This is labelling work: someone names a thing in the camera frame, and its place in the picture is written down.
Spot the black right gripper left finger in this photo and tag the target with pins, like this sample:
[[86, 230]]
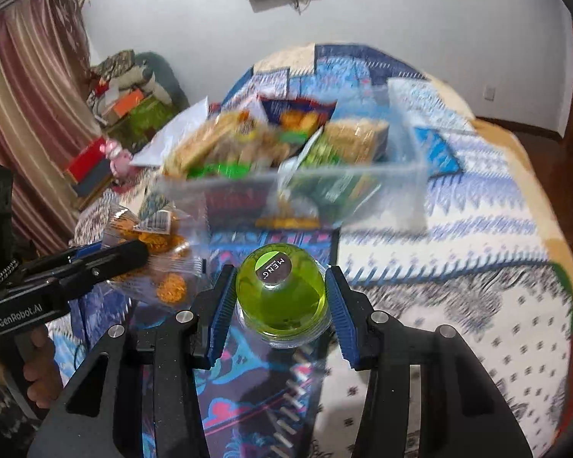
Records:
[[99, 413]]

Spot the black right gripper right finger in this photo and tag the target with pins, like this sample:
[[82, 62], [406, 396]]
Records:
[[463, 413]]

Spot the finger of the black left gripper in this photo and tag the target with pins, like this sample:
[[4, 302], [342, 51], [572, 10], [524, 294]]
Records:
[[76, 270]]

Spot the round biscuit clear bag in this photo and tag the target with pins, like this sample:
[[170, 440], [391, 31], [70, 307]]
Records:
[[177, 238]]

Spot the green jelly cup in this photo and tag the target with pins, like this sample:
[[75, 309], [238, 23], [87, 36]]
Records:
[[281, 296]]

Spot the yellow label cookie bag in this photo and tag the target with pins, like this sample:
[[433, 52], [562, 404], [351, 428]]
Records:
[[230, 144]]

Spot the clear plastic storage bin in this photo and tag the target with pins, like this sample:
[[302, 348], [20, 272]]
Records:
[[386, 195]]

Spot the green small snack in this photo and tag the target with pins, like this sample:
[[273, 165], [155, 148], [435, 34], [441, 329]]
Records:
[[318, 151]]

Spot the square pastry packet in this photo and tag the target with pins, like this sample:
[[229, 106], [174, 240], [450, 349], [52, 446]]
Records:
[[358, 140]]

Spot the person's left hand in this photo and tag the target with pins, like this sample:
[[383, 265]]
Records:
[[41, 371]]

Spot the red black book stack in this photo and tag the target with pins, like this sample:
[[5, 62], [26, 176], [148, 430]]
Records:
[[89, 174]]

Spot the pink plush toy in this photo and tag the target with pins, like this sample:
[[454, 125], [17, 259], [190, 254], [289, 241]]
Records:
[[119, 159]]

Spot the white pillow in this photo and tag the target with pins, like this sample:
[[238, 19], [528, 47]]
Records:
[[171, 135]]

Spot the green cardboard box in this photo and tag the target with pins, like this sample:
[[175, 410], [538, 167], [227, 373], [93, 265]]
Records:
[[139, 126]]

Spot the striped red curtain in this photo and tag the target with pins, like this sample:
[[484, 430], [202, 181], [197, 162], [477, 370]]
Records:
[[44, 118]]

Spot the cluttered green armchair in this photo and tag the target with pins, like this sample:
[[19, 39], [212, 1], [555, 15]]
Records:
[[121, 82]]

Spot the wall power socket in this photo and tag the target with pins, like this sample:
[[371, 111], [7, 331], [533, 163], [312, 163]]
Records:
[[489, 93]]

